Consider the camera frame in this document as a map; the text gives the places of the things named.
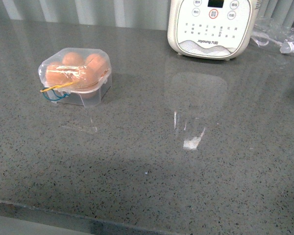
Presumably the brown egg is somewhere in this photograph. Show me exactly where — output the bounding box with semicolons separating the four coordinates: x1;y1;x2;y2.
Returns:
45;62;72;87
62;52;84;66
85;53;108;77
73;66;98;87

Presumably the brown egg front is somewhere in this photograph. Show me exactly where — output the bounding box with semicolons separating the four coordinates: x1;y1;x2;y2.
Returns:
85;53;108;77

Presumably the clear plastic egg box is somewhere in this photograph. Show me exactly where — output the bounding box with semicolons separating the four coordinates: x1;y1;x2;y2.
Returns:
38;47;112;108

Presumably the brown egg back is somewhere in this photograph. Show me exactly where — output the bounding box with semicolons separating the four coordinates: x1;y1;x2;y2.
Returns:
45;62;72;87

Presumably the teal rubber band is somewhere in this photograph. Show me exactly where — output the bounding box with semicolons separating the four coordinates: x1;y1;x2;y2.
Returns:
40;87;70;102

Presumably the white soy milk maker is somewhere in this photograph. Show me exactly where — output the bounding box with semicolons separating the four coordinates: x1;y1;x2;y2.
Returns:
167;0;262;60

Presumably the clear plastic bag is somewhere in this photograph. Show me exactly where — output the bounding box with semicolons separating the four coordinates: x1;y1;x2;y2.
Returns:
251;18;294;56

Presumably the grey curtain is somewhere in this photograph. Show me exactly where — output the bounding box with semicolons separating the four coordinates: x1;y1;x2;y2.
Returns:
0;0;294;31

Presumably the white power cord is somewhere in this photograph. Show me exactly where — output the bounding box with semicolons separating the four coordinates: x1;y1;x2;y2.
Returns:
250;33;294;55

